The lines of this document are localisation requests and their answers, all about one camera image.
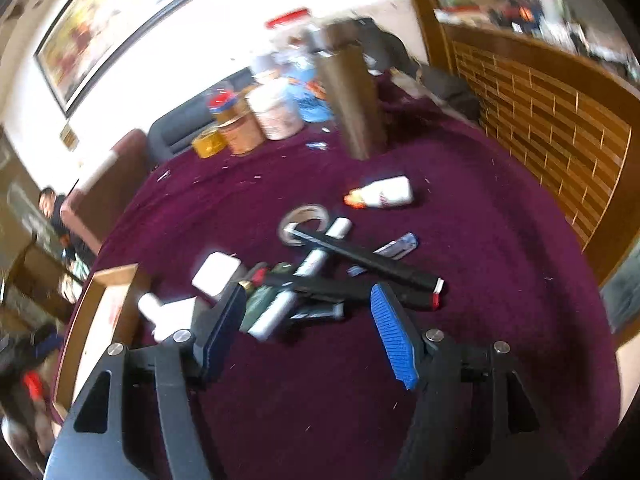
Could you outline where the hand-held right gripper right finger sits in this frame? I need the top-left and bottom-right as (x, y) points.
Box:
(369, 282), (573, 480)

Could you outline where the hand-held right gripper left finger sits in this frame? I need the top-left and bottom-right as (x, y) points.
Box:
(44, 282), (248, 480)

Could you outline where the white charger block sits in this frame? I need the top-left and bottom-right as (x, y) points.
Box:
(152, 297), (201, 343)
(191, 251), (242, 298)

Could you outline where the black lipstick gold band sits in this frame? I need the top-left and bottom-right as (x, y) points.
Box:
(239, 280), (281, 333)

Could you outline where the black marker grey cap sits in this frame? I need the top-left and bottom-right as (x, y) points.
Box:
(290, 302), (346, 322)

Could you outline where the thin black marker white end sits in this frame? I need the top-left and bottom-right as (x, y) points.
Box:
(291, 225), (446, 293)

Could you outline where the small white bottle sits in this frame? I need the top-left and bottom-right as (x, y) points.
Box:
(136, 291), (163, 323)

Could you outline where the black marker red cap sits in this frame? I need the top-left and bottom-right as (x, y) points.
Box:
(250, 267), (441, 311)

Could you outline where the cardboard tray box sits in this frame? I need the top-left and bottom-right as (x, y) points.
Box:
(52, 264), (151, 411)

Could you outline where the silver white marker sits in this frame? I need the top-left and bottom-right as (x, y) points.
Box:
(247, 290), (296, 341)

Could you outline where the blue and white tube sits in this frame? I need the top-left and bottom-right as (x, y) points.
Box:
(347, 232), (418, 277)

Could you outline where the purple tablecloth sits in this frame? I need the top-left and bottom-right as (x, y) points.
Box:
(50, 67), (623, 480)

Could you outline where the white glue bottle orange cap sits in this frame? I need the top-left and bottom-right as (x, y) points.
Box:
(343, 176), (415, 209)

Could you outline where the yellow tape roll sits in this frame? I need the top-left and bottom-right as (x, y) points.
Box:
(191, 127), (228, 159)

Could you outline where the brown armchair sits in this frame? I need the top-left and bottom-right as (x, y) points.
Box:
(62, 129), (148, 256)

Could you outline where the orange label jar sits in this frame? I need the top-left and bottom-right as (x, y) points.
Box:
(218, 105), (266, 156)

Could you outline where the black leather sofa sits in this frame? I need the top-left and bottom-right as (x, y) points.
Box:
(146, 67), (253, 168)

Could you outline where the white and pink jar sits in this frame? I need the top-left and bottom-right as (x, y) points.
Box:
(246, 77), (305, 141)

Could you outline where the small jar red lid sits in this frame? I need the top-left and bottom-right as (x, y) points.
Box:
(207, 89), (238, 123)

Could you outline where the stainless steel thermos cup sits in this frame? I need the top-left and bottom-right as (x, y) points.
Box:
(312, 42), (388, 161)

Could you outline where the blue label jar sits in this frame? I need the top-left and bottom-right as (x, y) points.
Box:
(287, 57), (333, 123)

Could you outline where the dark grey bag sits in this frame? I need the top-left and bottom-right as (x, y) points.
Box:
(350, 17), (481, 121)

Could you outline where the wooden cabinet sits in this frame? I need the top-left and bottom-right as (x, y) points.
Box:
(400, 0), (640, 286)

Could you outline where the clear jar red lid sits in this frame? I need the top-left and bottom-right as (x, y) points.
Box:
(265, 9), (311, 31)

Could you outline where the framed wall painting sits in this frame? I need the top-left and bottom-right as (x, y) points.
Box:
(34, 0), (221, 118)

